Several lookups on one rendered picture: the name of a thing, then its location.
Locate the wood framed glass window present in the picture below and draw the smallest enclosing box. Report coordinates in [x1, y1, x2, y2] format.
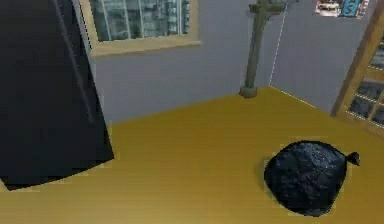
[330, 0, 384, 138]

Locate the black tied rubbish bag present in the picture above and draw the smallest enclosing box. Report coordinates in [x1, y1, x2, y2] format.
[263, 140, 361, 218]

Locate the colourful wall poster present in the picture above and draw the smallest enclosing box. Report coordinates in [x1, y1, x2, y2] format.
[314, 0, 371, 20]

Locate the olive green floor stand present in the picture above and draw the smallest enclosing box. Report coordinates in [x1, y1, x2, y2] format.
[238, 0, 288, 100]

